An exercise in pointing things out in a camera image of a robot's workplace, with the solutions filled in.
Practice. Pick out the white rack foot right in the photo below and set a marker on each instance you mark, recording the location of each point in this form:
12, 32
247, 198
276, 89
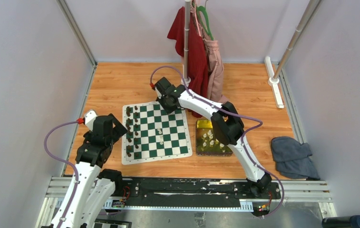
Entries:
273, 83

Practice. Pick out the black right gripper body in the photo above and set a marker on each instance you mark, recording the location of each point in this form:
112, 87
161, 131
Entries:
166, 105

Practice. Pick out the white clothes rack pole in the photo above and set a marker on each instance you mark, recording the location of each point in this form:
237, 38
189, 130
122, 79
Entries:
187, 7

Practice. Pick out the yellow tray of white pieces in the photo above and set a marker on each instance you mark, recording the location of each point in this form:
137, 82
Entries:
206, 142

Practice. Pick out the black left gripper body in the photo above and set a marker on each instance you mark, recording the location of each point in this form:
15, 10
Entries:
118, 131

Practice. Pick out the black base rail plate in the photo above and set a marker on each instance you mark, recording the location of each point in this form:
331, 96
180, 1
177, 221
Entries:
192, 193

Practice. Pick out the pink hanging garment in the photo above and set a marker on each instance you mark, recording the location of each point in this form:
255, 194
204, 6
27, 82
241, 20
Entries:
214, 62

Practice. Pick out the green clothes hanger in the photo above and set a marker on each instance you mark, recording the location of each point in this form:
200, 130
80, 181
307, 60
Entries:
202, 16

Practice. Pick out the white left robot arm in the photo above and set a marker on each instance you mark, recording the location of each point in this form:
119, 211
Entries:
91, 185

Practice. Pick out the red hanging garment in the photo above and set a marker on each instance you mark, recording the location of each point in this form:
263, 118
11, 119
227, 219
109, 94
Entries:
197, 69

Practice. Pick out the grey cloth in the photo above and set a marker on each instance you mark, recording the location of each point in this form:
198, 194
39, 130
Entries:
293, 159

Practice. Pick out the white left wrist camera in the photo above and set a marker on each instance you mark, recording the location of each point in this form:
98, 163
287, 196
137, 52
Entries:
89, 119

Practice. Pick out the green white chess board mat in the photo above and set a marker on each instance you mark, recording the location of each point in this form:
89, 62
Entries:
142, 144

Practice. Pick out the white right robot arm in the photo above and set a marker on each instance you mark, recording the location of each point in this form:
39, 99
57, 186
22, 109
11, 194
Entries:
227, 126

